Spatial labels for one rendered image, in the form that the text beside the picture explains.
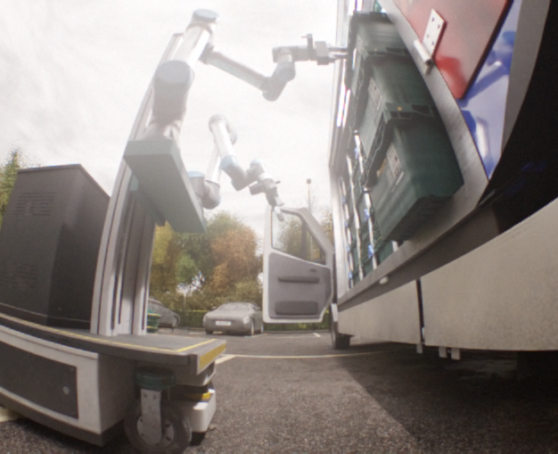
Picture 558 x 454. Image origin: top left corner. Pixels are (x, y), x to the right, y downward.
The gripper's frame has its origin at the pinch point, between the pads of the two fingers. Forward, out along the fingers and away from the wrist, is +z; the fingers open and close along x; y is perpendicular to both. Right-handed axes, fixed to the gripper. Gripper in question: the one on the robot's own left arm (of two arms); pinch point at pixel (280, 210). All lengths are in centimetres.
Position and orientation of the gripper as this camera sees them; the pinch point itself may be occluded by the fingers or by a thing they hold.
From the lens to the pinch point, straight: 126.1
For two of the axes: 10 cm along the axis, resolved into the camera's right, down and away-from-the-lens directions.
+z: 3.9, 8.0, -4.4
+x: 0.4, 4.7, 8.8
